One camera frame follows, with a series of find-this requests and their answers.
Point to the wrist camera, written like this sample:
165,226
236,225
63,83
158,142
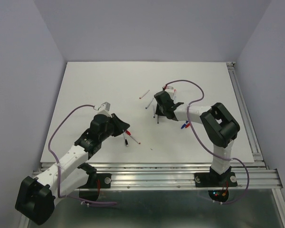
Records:
104,109
170,91

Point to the aluminium rail frame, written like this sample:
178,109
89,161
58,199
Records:
168,156

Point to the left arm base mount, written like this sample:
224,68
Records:
98,181

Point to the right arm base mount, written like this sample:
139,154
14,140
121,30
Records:
212,180

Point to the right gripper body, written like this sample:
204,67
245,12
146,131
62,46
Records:
159,110

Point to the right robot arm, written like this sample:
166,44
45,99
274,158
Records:
221,128

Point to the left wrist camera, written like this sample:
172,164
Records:
104,109

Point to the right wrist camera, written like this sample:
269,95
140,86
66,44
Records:
170,91

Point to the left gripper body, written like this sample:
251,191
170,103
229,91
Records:
110,126

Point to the black tipped marker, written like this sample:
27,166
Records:
125,140

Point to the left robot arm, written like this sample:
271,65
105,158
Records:
38,196

